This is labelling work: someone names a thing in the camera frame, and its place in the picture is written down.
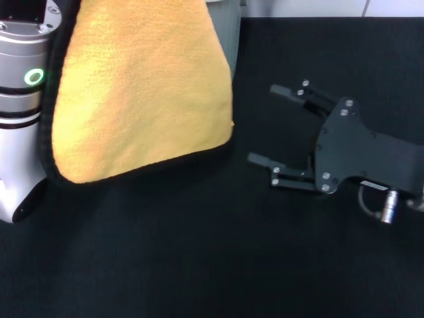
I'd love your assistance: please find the right gripper cable with plug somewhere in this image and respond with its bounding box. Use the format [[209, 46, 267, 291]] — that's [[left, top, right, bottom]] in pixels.
[[357, 185, 403, 225]]

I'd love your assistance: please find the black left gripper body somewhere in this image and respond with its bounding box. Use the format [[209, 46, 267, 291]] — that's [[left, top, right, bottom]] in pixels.
[[0, 0, 47, 23]]

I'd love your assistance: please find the grey perforated plastic storage box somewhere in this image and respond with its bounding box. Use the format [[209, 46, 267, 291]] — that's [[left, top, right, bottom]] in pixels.
[[205, 0, 248, 76]]

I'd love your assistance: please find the yellow grey towel black trim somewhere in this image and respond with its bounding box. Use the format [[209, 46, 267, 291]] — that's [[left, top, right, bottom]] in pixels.
[[39, 0, 236, 187]]

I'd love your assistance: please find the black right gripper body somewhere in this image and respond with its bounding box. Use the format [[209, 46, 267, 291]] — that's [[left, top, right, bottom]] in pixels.
[[313, 97, 424, 200]]

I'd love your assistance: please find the black tablecloth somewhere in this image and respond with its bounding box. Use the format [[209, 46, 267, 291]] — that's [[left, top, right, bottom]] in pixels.
[[0, 16, 424, 318]]

